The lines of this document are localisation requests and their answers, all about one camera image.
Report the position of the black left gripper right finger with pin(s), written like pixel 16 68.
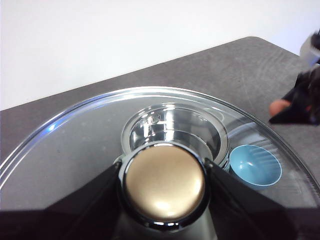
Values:
pixel 245 207

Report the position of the glass steamer lid with knob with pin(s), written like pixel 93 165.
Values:
pixel 162 180

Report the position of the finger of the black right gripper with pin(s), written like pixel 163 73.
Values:
pixel 298 87
pixel 292 115

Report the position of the pale grey camera box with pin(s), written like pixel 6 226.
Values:
pixel 311 50

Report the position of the blue ribbed bowl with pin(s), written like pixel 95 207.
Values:
pixel 255 167

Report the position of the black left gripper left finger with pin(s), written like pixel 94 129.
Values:
pixel 75 210

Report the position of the pale green electric steamer pot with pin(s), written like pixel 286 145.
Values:
pixel 180 130

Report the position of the brown egg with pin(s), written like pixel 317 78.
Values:
pixel 277 107

